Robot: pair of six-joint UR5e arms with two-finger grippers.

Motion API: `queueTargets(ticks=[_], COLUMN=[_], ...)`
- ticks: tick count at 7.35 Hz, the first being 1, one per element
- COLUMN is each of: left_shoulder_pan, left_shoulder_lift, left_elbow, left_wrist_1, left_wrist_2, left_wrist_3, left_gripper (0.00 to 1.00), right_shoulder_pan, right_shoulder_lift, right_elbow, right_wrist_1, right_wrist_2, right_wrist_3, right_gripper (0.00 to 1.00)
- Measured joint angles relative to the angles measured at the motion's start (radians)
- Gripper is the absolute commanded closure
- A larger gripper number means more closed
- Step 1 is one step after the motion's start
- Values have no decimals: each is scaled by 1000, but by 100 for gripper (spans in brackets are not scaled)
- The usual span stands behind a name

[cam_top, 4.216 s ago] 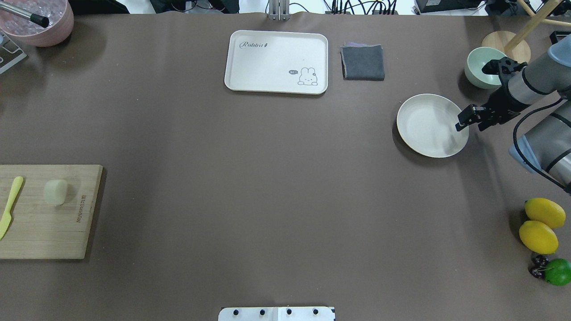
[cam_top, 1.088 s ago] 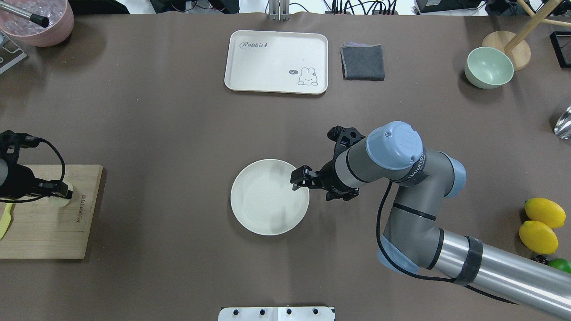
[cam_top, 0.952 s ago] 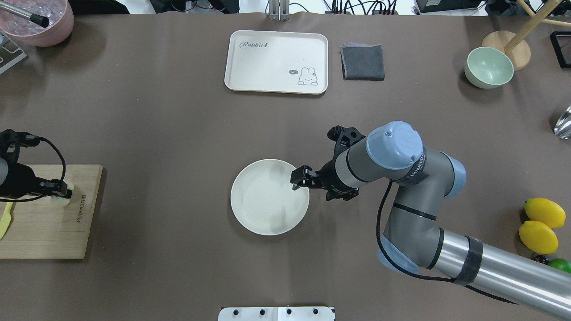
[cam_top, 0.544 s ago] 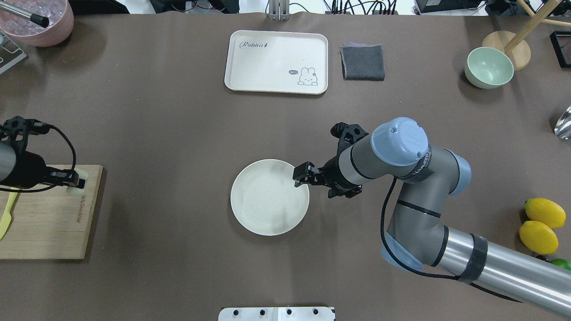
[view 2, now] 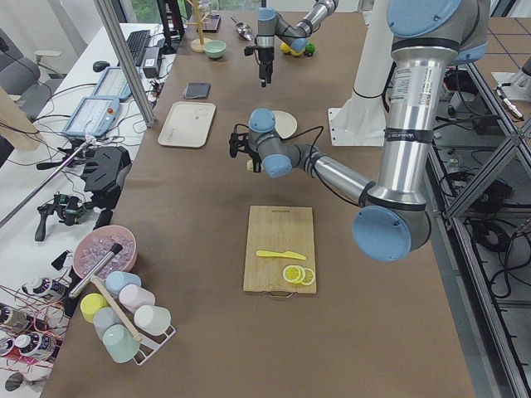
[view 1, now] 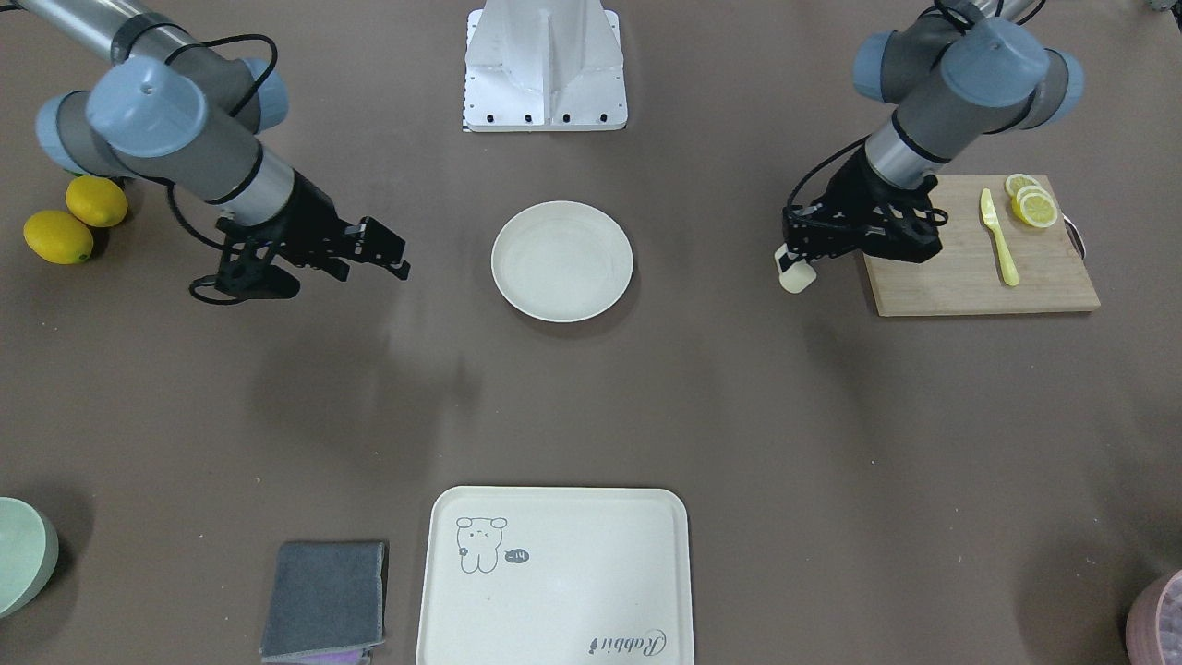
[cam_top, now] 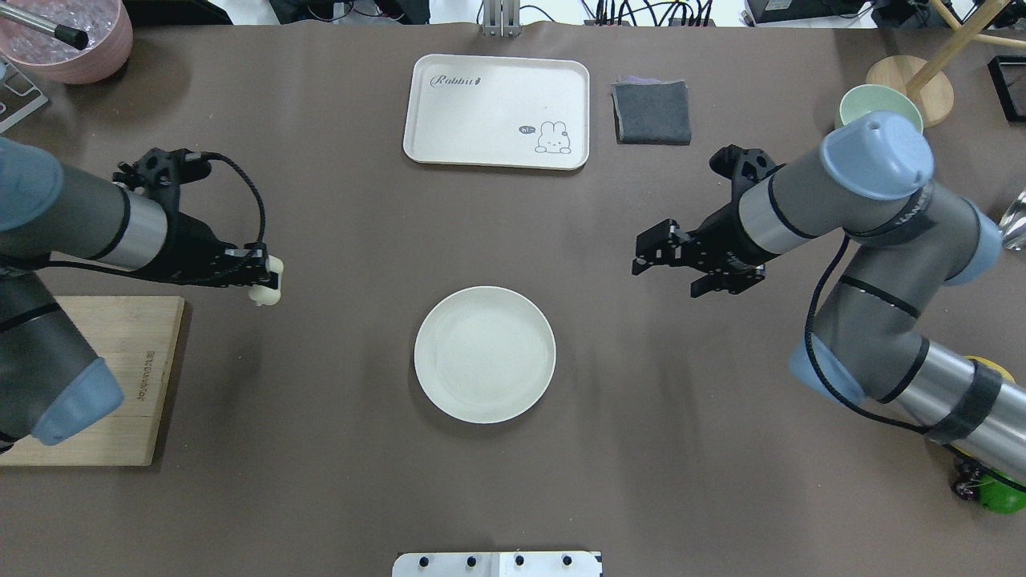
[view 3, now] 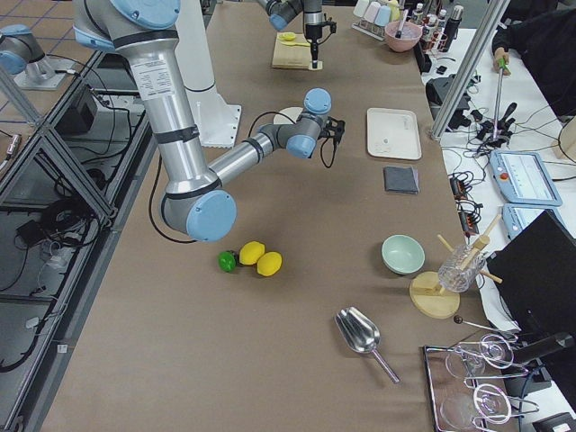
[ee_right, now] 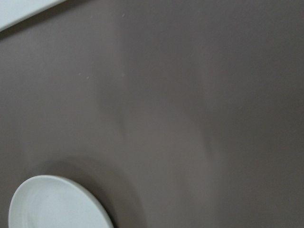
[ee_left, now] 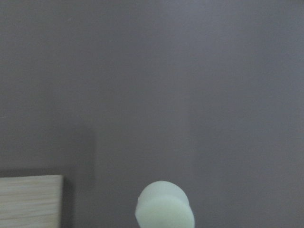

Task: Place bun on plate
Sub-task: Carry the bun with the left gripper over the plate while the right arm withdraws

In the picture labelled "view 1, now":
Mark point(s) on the bamboo cutting board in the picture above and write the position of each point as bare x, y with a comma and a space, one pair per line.
965, 278

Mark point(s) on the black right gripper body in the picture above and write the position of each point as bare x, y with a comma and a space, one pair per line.
311, 219

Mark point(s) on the pale white bun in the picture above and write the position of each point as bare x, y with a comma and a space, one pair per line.
793, 281

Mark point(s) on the grey folded cloth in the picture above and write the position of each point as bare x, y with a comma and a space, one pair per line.
326, 603

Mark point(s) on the mint green bowl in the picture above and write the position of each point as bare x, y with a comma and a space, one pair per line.
29, 553

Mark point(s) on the pink bowl with ice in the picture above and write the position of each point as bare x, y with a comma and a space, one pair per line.
1153, 628

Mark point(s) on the lemon slices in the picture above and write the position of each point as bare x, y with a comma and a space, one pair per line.
1031, 201

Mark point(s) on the cream round plate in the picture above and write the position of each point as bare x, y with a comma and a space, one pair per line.
562, 261

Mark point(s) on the yellow plastic knife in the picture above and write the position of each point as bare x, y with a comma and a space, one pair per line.
1004, 260

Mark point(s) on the yellow lemon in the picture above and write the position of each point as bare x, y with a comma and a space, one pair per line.
58, 237
97, 201

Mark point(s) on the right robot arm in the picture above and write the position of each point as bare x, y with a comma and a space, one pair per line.
173, 111

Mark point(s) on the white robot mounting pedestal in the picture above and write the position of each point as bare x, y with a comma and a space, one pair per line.
544, 66

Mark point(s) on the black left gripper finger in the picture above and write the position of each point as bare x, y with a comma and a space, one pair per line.
811, 265
783, 258

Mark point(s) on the cream rabbit tray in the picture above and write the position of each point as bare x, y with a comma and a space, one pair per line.
557, 575

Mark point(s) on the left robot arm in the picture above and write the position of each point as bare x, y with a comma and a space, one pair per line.
961, 70

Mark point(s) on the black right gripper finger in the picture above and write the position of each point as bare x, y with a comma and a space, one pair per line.
372, 234
391, 261

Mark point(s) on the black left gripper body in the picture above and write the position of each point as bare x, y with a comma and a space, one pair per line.
865, 190

